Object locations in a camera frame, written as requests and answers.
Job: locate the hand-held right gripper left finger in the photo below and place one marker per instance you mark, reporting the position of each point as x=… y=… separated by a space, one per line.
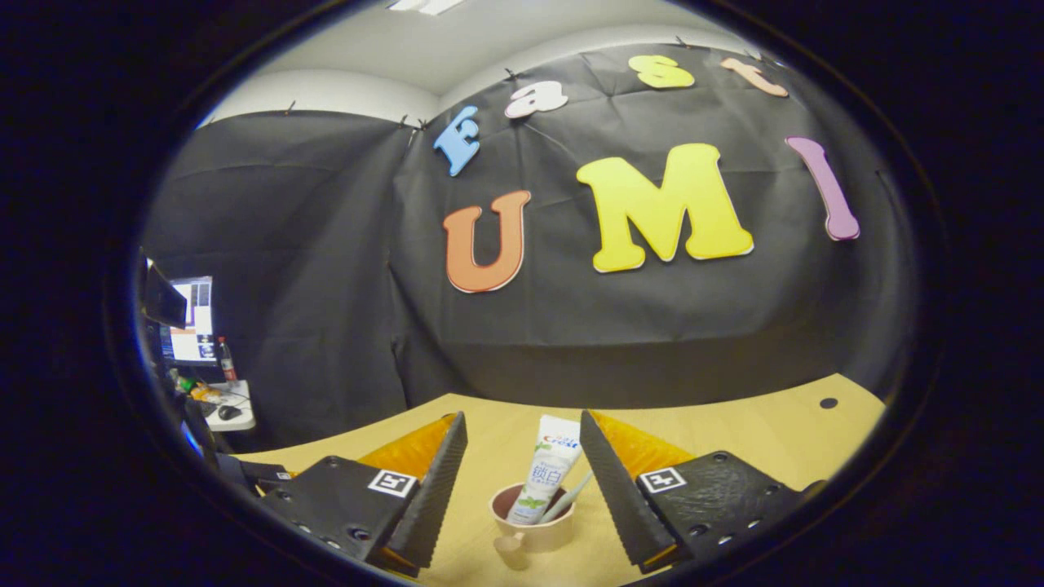
x=436 y=497

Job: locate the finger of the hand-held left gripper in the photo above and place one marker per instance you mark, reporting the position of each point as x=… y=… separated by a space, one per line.
x=257 y=477

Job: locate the orange packet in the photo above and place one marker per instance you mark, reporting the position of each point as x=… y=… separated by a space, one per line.
x=205 y=392

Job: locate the dark monitor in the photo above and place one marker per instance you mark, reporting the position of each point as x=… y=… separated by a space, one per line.
x=163 y=297

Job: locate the beige cup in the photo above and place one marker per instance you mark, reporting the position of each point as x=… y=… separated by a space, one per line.
x=555 y=534

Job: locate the red-capped bottle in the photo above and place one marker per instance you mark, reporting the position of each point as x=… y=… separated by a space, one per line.
x=227 y=363

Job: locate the black backdrop cloth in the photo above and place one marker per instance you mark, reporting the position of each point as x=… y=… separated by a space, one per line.
x=571 y=342

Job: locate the white toothpaste tube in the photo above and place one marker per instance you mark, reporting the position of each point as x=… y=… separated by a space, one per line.
x=550 y=456

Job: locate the wooden desktop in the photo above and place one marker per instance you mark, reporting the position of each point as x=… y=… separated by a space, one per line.
x=775 y=440

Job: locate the white side table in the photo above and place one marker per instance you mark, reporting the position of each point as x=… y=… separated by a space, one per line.
x=241 y=424

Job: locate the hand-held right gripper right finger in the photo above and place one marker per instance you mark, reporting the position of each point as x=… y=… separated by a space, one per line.
x=616 y=497

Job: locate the ceiling light panel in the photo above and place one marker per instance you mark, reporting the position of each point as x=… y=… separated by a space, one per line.
x=424 y=5

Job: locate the black computer mouse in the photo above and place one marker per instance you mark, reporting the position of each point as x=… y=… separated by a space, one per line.
x=229 y=412

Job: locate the light green toothbrush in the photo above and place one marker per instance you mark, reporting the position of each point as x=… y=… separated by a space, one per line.
x=571 y=495

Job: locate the lit computer monitor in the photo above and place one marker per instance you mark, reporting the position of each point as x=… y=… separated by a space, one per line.
x=196 y=326

